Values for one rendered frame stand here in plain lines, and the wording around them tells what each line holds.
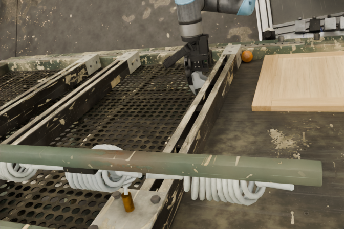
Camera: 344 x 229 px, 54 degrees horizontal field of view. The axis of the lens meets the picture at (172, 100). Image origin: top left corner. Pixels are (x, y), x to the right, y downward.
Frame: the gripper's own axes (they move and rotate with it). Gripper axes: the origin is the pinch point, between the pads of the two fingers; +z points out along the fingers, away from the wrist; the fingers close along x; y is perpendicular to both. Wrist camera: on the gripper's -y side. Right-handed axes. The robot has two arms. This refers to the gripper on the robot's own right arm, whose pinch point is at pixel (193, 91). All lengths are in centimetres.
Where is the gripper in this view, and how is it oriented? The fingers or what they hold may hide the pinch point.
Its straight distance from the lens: 119.1
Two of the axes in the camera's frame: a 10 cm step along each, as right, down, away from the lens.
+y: 9.4, -0.1, -3.5
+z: 1.6, 9.0, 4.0
